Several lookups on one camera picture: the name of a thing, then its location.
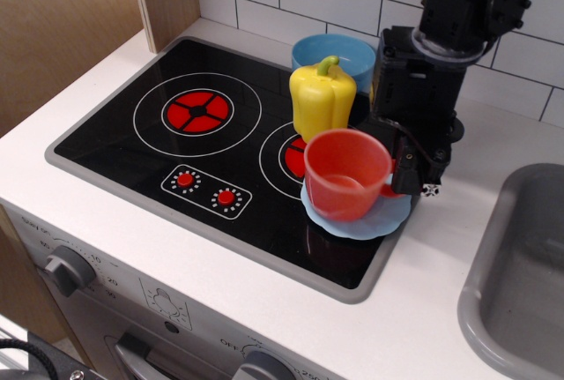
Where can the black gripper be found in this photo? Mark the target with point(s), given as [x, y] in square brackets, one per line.
[421, 97]

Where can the red plastic cup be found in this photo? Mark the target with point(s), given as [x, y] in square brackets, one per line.
[346, 172]

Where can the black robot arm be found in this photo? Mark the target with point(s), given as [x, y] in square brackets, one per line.
[458, 33]

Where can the light blue scalloped plate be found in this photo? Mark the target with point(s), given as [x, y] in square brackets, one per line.
[384, 218]

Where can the yellow toy bell pepper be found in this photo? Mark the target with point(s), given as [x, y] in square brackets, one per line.
[322, 97]

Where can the blue plastic bowl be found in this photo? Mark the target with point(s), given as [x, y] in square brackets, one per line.
[356, 57]

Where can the grey toy sink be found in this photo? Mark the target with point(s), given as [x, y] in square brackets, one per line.
[510, 309]

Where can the black toy stove top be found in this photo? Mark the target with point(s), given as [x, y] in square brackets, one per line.
[202, 136]

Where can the grey right oven knob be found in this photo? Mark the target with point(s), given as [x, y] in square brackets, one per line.
[261, 366]

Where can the grey left timer knob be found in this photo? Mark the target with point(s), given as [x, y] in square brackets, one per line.
[69, 271]

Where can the wooden side panel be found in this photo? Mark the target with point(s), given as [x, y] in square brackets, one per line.
[47, 44]

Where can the grey oven door handle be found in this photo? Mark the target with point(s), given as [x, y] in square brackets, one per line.
[132, 353]

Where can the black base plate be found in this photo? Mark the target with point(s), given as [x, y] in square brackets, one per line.
[66, 366]

